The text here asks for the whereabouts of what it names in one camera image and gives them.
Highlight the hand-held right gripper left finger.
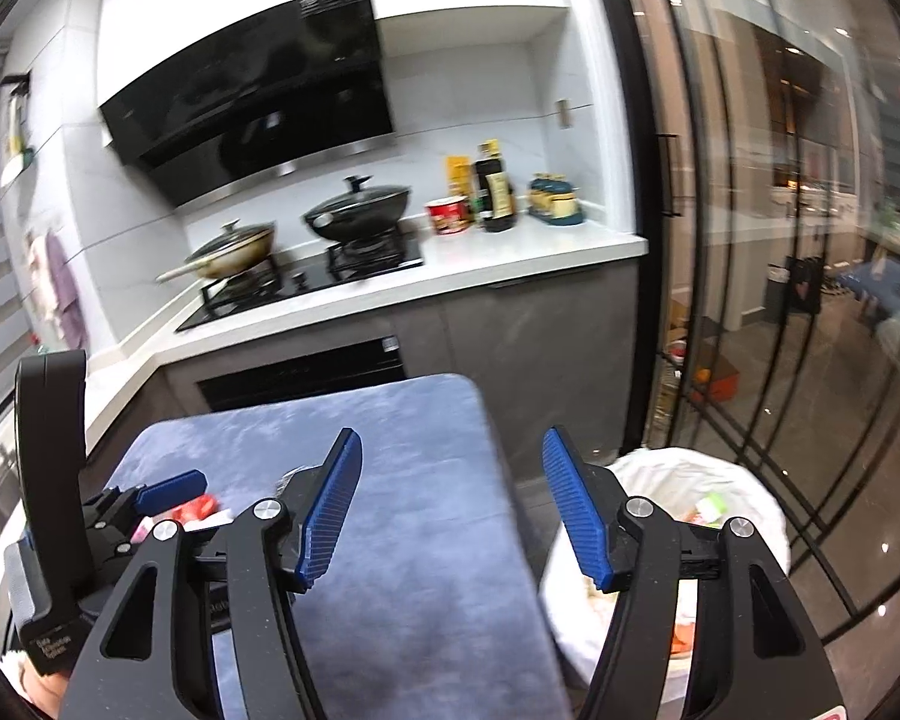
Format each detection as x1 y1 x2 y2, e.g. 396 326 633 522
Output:
58 427 365 720

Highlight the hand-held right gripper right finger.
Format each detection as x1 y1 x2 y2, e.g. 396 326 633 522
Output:
541 426 845 720

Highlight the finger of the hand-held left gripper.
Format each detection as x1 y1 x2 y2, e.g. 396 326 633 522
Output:
82 469 209 533

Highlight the red plastic bag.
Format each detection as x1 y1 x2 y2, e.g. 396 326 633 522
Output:
172 495 218 524

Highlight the orange plastic bag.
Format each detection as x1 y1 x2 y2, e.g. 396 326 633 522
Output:
667 615 702 661

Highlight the blue velvet table mat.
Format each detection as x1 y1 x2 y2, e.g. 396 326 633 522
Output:
109 373 563 720

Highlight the black built-in oven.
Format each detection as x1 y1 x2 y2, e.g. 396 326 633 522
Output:
195 336 407 413

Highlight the dark kitchen base cabinet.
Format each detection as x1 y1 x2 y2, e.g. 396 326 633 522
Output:
401 255 640 481

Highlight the purple hanging towel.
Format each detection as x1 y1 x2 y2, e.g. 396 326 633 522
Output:
45 234 87 350

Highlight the pink hanging towel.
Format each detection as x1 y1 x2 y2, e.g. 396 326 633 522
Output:
26 232 57 316

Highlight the black gas stove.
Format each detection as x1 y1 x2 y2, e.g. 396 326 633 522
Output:
174 229 426 333

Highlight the golden wok with lid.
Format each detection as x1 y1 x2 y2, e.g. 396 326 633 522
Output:
156 219 278 284

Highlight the black wok with lid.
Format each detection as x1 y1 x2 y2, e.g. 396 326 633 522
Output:
302 175 413 245

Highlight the spice jar set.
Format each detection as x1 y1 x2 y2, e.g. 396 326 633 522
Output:
526 172 586 226

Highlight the red instant noodle cup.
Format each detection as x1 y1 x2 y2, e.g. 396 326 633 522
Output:
425 195 473 235

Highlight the dark soy sauce bottle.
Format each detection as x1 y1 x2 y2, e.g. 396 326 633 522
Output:
474 141 518 233

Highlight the yellow cleaning bottle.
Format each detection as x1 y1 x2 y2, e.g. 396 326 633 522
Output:
4 79 35 162

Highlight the glass sliding door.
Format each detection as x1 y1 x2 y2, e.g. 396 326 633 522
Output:
607 0 900 616

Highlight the black range hood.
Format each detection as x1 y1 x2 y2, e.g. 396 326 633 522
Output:
99 0 397 207

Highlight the black door handle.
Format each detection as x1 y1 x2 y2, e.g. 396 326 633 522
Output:
656 133 683 218

